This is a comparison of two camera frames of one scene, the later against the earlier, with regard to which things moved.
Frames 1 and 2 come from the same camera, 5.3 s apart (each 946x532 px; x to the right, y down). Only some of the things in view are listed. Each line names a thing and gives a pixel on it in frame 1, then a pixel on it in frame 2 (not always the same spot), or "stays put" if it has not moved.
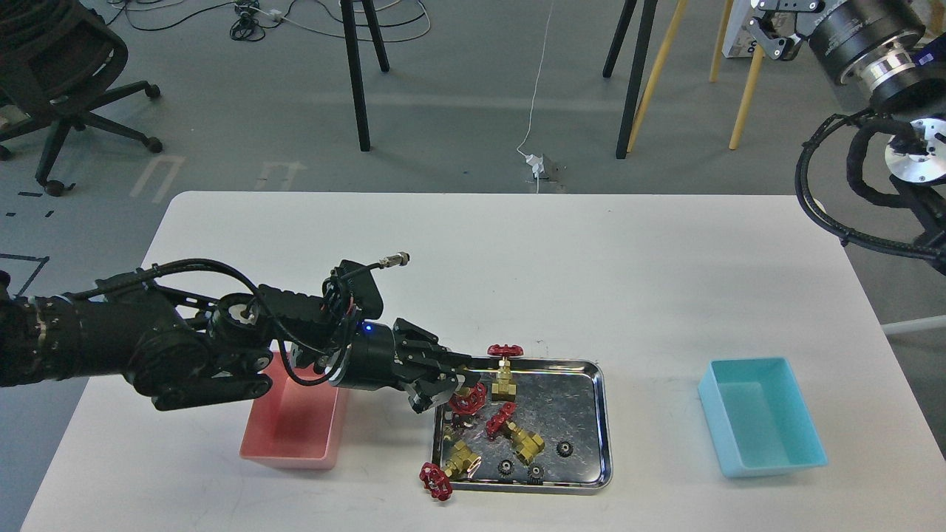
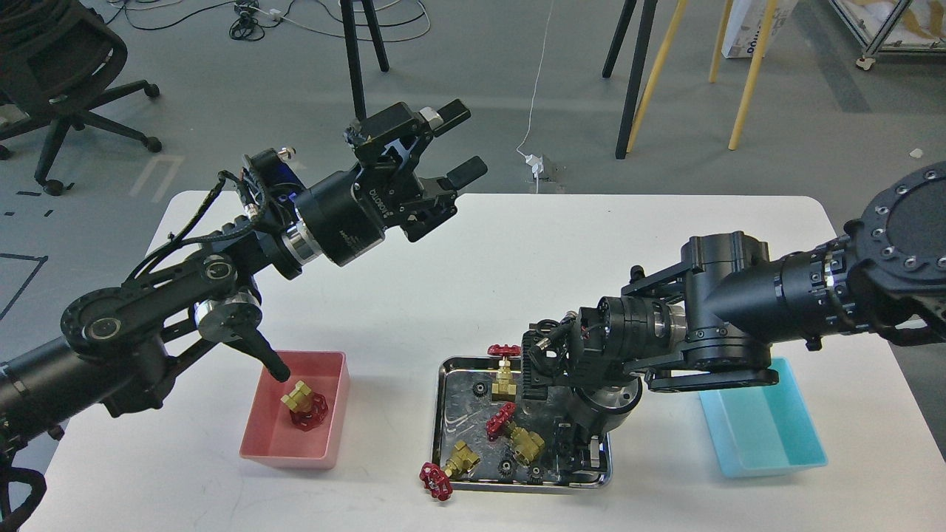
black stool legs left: (352, 48) stays put
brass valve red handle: (470, 403) to (309, 408)
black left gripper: (406, 357) to (344, 214)
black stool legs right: (647, 16) stays put
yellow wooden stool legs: (750, 83) stays put
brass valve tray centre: (525, 445) stays put
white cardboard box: (737, 41) stays put
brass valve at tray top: (502, 389) stays put
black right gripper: (866, 42) to (591, 409)
